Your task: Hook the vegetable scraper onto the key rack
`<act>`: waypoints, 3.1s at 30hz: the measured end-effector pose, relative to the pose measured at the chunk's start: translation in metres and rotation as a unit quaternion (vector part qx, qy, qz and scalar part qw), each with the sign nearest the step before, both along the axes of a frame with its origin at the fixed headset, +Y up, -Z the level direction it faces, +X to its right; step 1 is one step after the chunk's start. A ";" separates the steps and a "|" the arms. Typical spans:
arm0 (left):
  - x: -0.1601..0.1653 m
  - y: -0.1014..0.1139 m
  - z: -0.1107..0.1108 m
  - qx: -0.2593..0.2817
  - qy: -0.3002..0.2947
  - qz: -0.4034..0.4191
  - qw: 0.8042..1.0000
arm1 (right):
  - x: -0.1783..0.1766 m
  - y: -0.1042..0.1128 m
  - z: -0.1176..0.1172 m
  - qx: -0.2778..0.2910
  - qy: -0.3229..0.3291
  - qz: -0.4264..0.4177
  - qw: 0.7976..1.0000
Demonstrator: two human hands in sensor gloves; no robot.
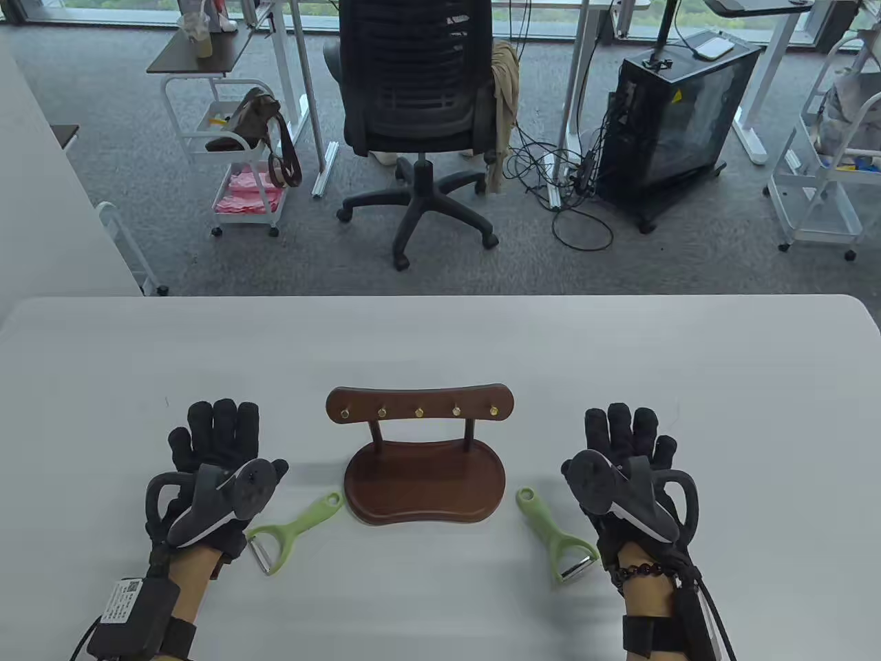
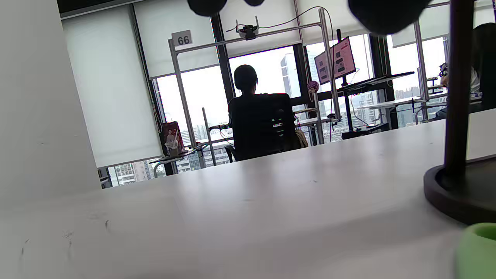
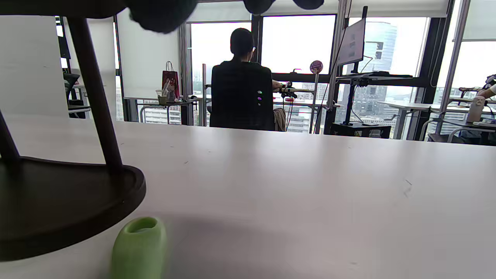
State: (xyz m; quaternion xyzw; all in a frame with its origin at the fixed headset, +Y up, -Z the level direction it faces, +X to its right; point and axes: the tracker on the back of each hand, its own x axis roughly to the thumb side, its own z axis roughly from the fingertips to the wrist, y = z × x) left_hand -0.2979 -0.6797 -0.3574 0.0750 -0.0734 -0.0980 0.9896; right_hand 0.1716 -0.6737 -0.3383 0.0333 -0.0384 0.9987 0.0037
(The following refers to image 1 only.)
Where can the person's right hand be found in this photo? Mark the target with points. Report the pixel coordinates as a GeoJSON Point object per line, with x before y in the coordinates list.
{"type": "Point", "coordinates": [626, 430]}

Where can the person's left hand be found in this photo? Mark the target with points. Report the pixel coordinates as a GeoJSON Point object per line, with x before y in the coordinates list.
{"type": "Point", "coordinates": [220, 427]}

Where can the green vegetable scraper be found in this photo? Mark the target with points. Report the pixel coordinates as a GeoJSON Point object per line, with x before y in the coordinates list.
{"type": "Point", "coordinates": [544, 520]}
{"type": "Point", "coordinates": [303, 516]}

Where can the brown wooden key rack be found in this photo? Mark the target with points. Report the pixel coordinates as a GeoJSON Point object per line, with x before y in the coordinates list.
{"type": "Point", "coordinates": [420, 482]}

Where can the person's right forearm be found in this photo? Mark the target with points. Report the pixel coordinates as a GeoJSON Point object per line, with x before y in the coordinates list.
{"type": "Point", "coordinates": [647, 599]}

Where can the black left forearm sensor box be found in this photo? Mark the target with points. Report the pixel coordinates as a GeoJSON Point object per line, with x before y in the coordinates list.
{"type": "Point", "coordinates": [144, 620]}

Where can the person's left forearm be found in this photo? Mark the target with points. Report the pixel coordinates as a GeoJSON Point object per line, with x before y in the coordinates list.
{"type": "Point", "coordinates": [193, 578]}

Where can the grey right hand tracker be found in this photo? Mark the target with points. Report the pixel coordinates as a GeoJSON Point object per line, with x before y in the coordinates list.
{"type": "Point", "coordinates": [640, 502]}

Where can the grey hand tracker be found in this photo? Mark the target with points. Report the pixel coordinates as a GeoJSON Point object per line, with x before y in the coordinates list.
{"type": "Point", "coordinates": [206, 513]}
{"type": "Point", "coordinates": [640, 502]}

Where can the grey left hand tracker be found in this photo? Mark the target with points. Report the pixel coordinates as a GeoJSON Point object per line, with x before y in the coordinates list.
{"type": "Point", "coordinates": [206, 513]}

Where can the pink packets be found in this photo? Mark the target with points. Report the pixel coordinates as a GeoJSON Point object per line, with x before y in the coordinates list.
{"type": "Point", "coordinates": [241, 193]}

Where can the black power strip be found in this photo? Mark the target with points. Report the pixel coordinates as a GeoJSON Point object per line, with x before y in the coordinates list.
{"type": "Point", "coordinates": [585, 172]}

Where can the white partition panel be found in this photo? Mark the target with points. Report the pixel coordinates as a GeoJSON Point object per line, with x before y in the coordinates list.
{"type": "Point", "coordinates": [41, 206]}

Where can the brown handbag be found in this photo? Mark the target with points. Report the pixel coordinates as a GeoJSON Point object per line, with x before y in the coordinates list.
{"type": "Point", "coordinates": [248, 117]}

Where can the black computer case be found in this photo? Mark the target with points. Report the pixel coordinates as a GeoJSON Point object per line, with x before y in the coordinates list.
{"type": "Point", "coordinates": [681, 124]}

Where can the beige garment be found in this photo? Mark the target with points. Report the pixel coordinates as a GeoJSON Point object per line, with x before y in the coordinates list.
{"type": "Point", "coordinates": [504, 82]}

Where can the dark cart tabletop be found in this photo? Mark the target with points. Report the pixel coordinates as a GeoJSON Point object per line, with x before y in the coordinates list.
{"type": "Point", "coordinates": [179, 58]}

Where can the clear plastic drink cup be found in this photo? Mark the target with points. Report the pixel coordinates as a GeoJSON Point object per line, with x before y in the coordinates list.
{"type": "Point", "coordinates": [199, 41]}

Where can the grey bag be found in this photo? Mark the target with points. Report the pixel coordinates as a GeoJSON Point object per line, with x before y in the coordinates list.
{"type": "Point", "coordinates": [850, 110]}

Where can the white flat device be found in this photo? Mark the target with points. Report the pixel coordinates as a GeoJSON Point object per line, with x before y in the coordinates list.
{"type": "Point", "coordinates": [712, 47]}

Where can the black stand pole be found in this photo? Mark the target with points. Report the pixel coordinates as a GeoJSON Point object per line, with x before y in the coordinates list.
{"type": "Point", "coordinates": [664, 34]}

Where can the black mesh office chair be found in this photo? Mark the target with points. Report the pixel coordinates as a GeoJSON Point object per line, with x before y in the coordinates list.
{"type": "Point", "coordinates": [413, 69]}

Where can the white desk frame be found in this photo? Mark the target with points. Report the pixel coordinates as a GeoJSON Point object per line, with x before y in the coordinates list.
{"type": "Point", "coordinates": [289, 69]}
{"type": "Point", "coordinates": [578, 69]}
{"type": "Point", "coordinates": [771, 76]}

